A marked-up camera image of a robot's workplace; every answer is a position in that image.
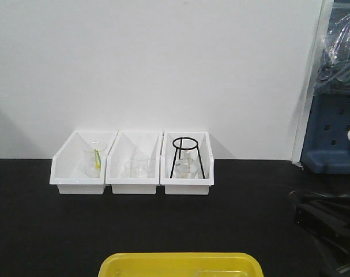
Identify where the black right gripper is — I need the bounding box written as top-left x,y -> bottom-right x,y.
295,194 -> 350,276

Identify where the yellow plastic tray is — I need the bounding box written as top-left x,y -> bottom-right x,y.
98,252 -> 264,276

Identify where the blue pegboard rack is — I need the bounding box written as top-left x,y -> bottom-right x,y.
300,1 -> 350,174

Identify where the clear plastic bag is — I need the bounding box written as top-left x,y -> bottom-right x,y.
314,12 -> 350,95

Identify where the glass conical flask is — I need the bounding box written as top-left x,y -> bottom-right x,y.
174,151 -> 198,179

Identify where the white right storage bin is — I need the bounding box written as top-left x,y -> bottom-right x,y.
160,131 -> 214,196

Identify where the white storage bin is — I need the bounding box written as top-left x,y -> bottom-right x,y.
160,131 -> 214,196
50,130 -> 118,194
105,130 -> 163,194

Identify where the small glass beaker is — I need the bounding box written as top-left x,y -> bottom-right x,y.
123,155 -> 149,178

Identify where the white middle storage bin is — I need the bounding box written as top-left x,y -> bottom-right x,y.
105,130 -> 163,194

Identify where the white left storage bin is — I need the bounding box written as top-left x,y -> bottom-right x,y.
50,130 -> 118,194

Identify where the black wire tripod stand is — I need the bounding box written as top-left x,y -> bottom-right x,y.
170,137 -> 205,179

